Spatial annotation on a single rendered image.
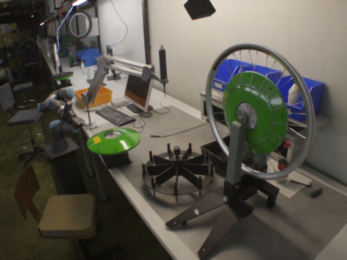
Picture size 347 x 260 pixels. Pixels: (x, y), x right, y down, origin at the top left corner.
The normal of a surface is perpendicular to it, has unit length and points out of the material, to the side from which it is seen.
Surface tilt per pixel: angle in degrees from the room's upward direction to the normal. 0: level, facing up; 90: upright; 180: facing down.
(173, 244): 0
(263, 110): 85
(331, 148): 90
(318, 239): 0
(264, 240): 0
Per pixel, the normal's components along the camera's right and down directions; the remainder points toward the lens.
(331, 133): -0.85, 0.25
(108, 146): -0.04, -0.71
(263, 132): -0.70, 0.38
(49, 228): -0.05, -0.91
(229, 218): -0.30, -0.79
